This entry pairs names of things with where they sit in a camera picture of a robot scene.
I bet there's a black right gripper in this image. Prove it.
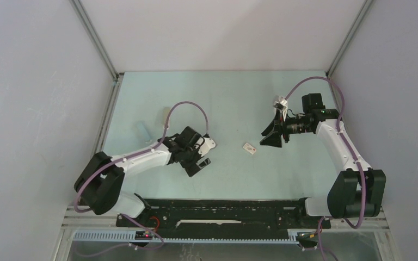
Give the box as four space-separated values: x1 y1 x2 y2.
260 108 312 148

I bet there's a beige stapler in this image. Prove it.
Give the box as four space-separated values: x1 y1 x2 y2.
162 107 171 129

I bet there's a light blue white stapler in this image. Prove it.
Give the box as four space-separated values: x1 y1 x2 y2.
136 121 152 144

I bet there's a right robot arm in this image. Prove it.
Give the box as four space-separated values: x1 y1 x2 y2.
260 93 386 227

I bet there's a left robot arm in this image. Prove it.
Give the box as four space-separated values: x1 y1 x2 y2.
73 126 216 227

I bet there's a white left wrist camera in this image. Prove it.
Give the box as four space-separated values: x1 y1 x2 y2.
195 135 217 157

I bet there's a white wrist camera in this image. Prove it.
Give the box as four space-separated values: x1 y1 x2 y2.
195 135 217 157
273 96 288 120

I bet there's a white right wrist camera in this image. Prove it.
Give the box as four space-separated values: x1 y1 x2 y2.
273 96 288 120

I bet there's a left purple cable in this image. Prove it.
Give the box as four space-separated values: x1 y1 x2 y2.
75 101 210 258

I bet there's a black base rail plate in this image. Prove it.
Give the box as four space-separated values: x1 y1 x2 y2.
136 199 319 239

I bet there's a grey cable duct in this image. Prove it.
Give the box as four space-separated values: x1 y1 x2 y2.
72 229 298 244

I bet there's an aluminium frame rail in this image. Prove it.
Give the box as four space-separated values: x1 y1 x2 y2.
69 0 120 80

